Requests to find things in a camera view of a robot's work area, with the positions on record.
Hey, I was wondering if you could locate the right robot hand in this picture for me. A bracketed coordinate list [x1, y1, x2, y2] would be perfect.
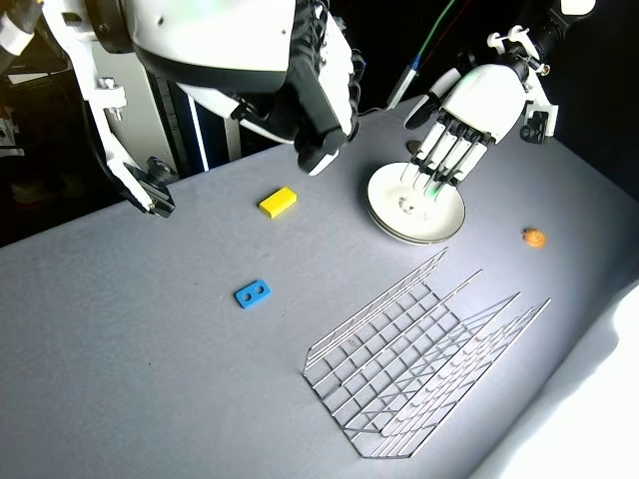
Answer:
[122, 0, 364, 177]

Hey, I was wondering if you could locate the green cable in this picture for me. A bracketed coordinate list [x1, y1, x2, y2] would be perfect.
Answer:
[411, 0, 458, 69]

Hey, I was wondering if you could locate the metal wire dish rack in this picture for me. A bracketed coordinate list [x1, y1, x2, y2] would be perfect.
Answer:
[302, 246, 553, 459]

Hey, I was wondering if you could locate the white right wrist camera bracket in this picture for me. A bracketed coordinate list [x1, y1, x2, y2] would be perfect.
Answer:
[42, 0, 177, 220]

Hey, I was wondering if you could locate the robot torso column with light strip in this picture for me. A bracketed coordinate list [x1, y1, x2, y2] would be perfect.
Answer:
[92, 47, 281, 176]

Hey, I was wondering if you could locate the grey connector with blue tip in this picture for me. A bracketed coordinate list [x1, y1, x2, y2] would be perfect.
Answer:
[385, 62, 419, 112]

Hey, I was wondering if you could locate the thin red cable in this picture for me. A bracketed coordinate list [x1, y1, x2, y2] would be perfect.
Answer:
[418, 0, 475, 64]

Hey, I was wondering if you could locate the yellow rectangular block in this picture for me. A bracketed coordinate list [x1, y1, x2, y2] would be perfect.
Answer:
[258, 186, 299, 220]

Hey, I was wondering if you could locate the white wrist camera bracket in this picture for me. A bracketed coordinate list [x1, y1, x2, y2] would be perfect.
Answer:
[42, 0, 177, 220]
[486, 25, 560, 147]

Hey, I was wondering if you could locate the blue block with two holes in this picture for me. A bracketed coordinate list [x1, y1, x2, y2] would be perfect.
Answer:
[233, 278, 274, 311]

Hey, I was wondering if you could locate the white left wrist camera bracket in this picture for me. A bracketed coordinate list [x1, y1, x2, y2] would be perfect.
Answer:
[486, 25, 560, 147]

